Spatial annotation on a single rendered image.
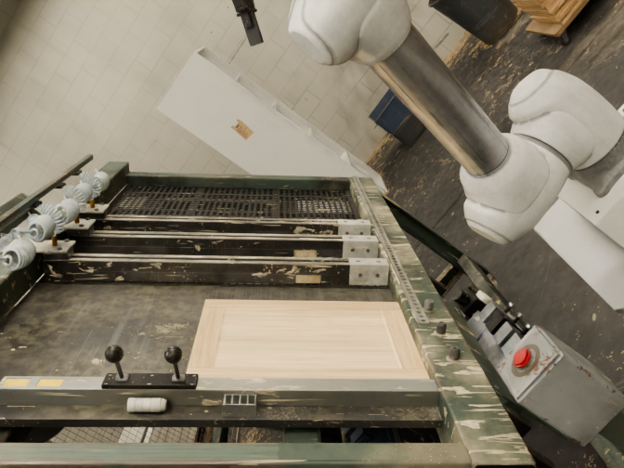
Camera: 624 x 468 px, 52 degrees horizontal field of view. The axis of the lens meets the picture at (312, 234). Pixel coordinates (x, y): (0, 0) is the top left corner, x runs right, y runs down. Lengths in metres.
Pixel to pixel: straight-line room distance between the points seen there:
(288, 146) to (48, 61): 2.90
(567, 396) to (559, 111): 0.58
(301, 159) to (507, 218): 4.28
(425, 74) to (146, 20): 5.94
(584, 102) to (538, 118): 0.10
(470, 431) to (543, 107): 0.68
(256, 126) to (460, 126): 4.35
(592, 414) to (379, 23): 0.77
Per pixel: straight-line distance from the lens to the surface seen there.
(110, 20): 7.05
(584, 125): 1.46
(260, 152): 5.55
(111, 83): 7.11
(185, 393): 1.43
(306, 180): 3.16
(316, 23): 1.01
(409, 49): 1.11
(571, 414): 1.26
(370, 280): 2.04
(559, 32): 4.63
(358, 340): 1.68
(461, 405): 1.41
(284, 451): 1.23
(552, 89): 1.44
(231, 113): 5.50
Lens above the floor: 1.63
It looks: 13 degrees down
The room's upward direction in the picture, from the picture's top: 56 degrees counter-clockwise
